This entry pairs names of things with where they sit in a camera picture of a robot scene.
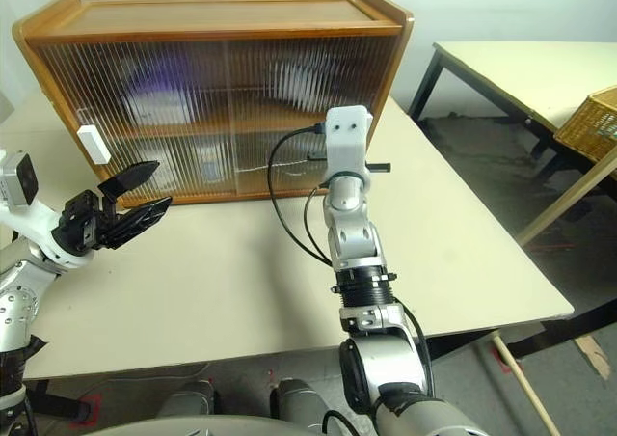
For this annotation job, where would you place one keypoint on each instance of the ribbed clear sliding door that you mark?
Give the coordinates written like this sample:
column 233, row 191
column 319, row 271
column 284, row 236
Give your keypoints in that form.
column 169, row 180
column 250, row 117

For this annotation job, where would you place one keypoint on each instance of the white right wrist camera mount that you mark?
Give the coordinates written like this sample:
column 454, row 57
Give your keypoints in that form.
column 347, row 142

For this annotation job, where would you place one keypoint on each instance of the wooden cabinet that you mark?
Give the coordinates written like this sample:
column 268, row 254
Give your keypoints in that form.
column 217, row 16

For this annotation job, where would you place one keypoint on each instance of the dark rounded robot leg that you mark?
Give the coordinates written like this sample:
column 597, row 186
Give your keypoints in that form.
column 301, row 402
column 188, row 400

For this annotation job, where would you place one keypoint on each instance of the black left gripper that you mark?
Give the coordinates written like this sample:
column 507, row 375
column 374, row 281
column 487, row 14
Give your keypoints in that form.
column 79, row 224

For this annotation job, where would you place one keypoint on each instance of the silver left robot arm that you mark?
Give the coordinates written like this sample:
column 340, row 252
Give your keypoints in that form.
column 14, row 310

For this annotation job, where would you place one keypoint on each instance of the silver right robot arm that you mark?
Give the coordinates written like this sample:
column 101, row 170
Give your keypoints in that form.
column 352, row 238

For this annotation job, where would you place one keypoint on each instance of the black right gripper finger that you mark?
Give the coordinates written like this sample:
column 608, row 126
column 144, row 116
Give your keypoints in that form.
column 315, row 155
column 381, row 168

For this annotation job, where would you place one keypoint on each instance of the wooden stick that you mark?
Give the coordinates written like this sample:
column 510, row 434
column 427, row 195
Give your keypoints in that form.
column 518, row 373

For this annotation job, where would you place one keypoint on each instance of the beige slanted board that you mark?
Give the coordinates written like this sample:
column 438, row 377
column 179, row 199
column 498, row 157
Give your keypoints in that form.
column 569, row 199

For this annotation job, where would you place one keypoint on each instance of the beige table with black frame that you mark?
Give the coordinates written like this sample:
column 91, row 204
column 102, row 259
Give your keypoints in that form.
column 506, row 69

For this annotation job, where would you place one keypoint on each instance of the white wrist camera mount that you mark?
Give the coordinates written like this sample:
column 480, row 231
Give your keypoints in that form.
column 29, row 219
column 347, row 142

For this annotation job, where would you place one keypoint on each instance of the purple tissue pack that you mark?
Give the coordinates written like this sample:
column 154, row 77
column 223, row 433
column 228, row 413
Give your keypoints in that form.
column 159, row 89

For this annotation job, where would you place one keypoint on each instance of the wicker basket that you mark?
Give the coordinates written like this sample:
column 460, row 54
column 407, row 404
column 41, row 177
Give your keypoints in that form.
column 593, row 122

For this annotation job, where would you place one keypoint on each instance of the white lidded jar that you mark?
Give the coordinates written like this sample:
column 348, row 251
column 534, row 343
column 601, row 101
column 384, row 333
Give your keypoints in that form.
column 210, row 168

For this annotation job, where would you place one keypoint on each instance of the grey robot torso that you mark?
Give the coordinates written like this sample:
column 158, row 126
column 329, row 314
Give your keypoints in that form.
column 289, row 428

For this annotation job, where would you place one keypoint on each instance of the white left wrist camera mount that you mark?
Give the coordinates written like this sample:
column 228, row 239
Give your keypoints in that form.
column 29, row 219

